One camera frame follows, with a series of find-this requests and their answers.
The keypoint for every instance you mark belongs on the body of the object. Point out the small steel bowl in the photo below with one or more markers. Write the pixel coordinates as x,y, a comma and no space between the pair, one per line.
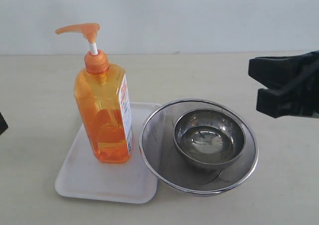
209,139

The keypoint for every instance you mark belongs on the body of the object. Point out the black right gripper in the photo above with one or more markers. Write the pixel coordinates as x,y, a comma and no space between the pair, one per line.
274,72

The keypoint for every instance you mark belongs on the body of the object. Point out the white rectangular tray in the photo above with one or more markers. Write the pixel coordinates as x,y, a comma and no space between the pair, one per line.
83,176

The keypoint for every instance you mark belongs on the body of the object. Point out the orange pump soap bottle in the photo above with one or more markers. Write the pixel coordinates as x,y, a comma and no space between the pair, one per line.
102,97

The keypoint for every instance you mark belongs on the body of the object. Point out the steel mesh colander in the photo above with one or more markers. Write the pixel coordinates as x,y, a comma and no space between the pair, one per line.
164,161

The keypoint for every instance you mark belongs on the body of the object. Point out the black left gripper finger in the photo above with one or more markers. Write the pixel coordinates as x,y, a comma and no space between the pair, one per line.
3,124

